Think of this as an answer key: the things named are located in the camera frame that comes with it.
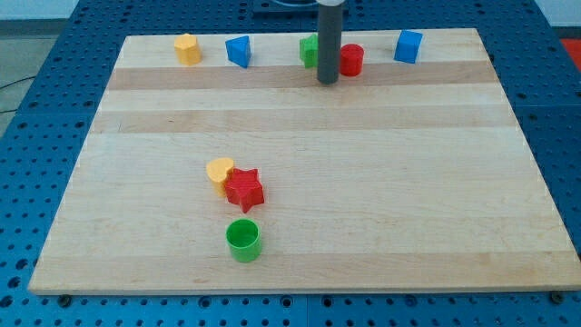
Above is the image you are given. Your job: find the blue triangle block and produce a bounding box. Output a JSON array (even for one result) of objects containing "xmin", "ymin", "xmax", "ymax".
[{"xmin": 225, "ymin": 35, "xmax": 251, "ymax": 68}]

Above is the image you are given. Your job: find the red star block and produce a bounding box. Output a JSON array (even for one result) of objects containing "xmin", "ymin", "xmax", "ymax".
[{"xmin": 224, "ymin": 168, "xmax": 264, "ymax": 213}]

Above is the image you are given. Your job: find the green cylinder ring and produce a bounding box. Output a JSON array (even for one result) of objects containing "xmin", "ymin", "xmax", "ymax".
[{"xmin": 225, "ymin": 217, "xmax": 263, "ymax": 263}]

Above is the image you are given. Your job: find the blue cube block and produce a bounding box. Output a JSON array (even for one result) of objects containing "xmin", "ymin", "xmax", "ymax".
[{"xmin": 394, "ymin": 30, "xmax": 423, "ymax": 64}]

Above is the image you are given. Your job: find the green star block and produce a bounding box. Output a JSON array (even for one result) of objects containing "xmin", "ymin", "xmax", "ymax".
[{"xmin": 299, "ymin": 34, "xmax": 319, "ymax": 68}]

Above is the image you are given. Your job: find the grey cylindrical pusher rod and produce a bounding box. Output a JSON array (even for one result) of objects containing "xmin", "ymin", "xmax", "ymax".
[{"xmin": 317, "ymin": 0, "xmax": 344, "ymax": 85}]

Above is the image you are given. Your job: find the yellow heart block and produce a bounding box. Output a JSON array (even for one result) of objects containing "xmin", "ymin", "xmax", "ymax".
[{"xmin": 206, "ymin": 157, "xmax": 235, "ymax": 197}]

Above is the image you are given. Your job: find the black cable on floor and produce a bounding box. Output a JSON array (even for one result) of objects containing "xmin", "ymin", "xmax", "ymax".
[{"xmin": 0, "ymin": 74, "xmax": 36, "ymax": 114}]

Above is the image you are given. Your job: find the red cylinder block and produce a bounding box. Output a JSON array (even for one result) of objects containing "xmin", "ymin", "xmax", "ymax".
[{"xmin": 340, "ymin": 44, "xmax": 364, "ymax": 77}]

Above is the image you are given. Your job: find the yellow hexagon block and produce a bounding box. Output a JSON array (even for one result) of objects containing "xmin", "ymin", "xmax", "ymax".
[{"xmin": 173, "ymin": 34, "xmax": 202, "ymax": 66}]

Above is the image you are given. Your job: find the wooden board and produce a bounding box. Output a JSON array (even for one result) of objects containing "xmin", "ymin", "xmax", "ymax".
[{"xmin": 29, "ymin": 28, "xmax": 580, "ymax": 296}]

